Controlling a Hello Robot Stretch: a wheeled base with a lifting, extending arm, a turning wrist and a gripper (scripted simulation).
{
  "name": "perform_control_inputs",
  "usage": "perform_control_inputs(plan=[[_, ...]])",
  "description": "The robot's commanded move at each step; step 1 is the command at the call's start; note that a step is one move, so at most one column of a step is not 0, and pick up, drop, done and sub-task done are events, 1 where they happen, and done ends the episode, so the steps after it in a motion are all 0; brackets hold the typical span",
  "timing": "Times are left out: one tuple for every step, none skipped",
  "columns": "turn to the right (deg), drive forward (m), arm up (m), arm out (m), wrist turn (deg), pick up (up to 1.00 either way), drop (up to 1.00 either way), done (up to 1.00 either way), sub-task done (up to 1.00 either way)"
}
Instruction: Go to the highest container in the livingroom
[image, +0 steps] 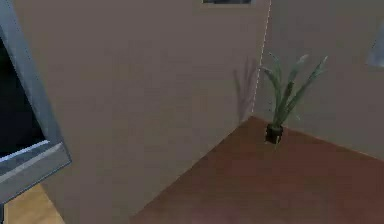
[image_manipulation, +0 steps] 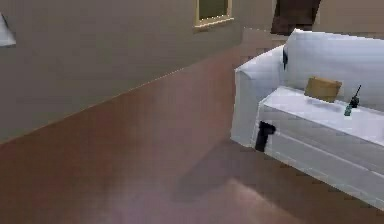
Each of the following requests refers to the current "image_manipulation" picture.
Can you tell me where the white lamp shade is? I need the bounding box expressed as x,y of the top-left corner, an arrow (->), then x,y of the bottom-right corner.
0,13 -> 17,48

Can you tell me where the white sofa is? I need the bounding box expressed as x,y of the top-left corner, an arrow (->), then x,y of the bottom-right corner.
230,28 -> 384,212

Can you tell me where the brown cardboard box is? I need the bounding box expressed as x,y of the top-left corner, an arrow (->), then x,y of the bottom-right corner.
304,76 -> 343,104

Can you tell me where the dark brown cabinet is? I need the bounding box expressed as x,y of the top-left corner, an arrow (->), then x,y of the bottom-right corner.
270,0 -> 323,36

